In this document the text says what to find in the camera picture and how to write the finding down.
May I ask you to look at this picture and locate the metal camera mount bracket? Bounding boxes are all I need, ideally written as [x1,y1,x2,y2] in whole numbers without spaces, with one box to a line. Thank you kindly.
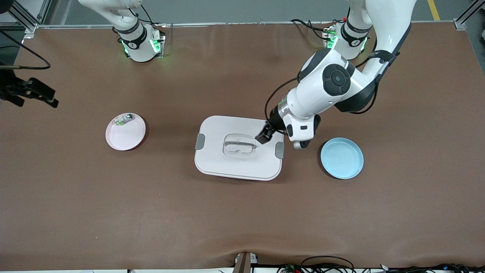
[233,251,259,273]

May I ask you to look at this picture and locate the black cable bundle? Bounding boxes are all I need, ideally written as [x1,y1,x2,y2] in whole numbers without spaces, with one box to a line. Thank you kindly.
[379,263,485,273]

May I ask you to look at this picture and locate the black left arm base cables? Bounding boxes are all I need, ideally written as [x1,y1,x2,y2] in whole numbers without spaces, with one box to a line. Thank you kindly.
[290,18,336,41]

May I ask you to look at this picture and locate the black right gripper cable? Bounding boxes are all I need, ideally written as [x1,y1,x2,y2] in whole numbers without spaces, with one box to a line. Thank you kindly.
[0,30,52,71]

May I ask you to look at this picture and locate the pink round plate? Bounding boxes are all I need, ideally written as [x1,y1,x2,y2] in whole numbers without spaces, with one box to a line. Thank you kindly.
[105,113,146,151]

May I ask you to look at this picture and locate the black cable loop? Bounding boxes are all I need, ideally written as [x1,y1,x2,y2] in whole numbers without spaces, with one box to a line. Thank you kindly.
[300,256,355,273]

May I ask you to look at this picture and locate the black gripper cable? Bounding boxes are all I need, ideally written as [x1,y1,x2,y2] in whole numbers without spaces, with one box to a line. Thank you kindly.
[0,30,52,71]
[264,78,300,127]

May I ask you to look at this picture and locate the light blue round plate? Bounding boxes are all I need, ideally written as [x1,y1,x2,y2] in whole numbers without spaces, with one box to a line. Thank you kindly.
[321,137,364,180]

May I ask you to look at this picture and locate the white lidded pink lunch box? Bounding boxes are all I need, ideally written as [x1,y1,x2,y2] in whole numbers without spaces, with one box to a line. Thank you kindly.
[194,115,285,181]

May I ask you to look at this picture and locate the clear lid handle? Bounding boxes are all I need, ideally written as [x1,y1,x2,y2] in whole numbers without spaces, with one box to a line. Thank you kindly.
[222,133,257,158]

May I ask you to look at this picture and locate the black right arm base cable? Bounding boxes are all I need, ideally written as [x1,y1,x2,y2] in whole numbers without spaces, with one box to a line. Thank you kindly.
[138,3,167,28]

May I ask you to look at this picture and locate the metal table edge rail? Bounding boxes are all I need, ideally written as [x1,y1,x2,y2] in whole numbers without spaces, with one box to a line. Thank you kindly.
[36,21,457,29]

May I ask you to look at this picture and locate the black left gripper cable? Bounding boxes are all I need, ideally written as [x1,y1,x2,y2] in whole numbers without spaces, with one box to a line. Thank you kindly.
[264,78,300,127]

